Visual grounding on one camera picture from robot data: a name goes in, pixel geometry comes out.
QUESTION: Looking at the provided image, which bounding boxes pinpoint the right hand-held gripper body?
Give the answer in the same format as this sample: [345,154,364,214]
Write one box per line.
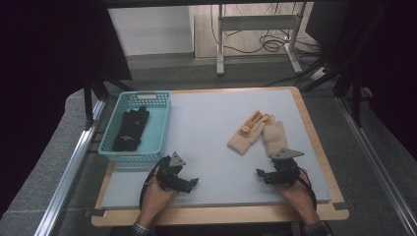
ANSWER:
[264,147,306,188]

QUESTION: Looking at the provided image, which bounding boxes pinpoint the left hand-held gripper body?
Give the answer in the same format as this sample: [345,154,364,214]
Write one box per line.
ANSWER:
[154,150,191,194]

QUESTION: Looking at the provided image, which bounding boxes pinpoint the teal plastic basket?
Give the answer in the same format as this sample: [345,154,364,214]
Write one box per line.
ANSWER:
[97,90,172,164]

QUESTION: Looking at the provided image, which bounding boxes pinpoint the black glove with logo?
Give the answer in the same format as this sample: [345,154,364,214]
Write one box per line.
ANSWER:
[111,105,150,152]

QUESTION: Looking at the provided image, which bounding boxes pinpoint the person's right hand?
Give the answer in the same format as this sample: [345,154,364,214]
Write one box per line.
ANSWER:
[274,167,322,227]

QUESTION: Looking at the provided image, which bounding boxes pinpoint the person's left hand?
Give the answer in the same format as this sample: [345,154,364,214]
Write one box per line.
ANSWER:
[137,176,179,228]

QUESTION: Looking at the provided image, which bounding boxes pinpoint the plain beige glove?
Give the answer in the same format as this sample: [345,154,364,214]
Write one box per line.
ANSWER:
[262,113,288,158]

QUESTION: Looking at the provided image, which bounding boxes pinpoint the wooden table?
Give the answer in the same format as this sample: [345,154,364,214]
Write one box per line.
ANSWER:
[90,86,350,228]

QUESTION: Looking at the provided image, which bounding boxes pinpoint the beige glove with orange fingers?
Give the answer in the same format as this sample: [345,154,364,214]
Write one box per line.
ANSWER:
[227,110,270,156]

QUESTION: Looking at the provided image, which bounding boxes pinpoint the grey foam mat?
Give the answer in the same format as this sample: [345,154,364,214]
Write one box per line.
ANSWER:
[100,88,332,209]

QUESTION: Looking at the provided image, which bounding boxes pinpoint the grey tape piece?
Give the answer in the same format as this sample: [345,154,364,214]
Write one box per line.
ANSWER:
[85,207,108,218]
[332,201,357,211]

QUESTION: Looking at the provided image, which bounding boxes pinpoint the black metal stand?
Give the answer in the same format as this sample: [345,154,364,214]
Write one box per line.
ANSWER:
[300,58,366,129]
[83,73,134,130]

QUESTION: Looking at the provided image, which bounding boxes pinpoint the white power strip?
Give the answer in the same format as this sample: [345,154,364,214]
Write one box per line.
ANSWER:
[309,66,329,82]

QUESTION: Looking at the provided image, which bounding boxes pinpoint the white panel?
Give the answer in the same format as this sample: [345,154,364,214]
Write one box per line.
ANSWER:
[107,6,195,57]

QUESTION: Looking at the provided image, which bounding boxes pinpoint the black curtain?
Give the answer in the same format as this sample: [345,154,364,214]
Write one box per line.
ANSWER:
[304,0,417,162]
[0,0,133,219]

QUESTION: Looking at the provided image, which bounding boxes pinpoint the left hand-held gripper cable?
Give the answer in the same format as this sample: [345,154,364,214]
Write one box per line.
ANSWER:
[139,155,171,210]

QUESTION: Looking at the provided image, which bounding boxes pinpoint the hand-held gripper cable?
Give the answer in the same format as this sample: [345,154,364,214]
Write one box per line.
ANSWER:
[297,168,318,211]
[139,155,171,210]

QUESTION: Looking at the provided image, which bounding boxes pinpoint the right hand-held gripper cable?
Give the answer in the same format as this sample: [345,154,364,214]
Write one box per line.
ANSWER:
[297,168,318,211]

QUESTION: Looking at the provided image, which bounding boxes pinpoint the aluminium rail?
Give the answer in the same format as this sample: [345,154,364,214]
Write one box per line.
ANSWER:
[336,96,417,231]
[33,99,106,236]

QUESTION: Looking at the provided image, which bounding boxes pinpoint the black floor cables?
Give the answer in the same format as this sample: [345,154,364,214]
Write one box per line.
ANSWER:
[209,3,324,57]

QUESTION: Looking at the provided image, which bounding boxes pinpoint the white metal desk frame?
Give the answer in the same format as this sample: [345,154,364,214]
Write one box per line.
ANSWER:
[215,3,305,77]

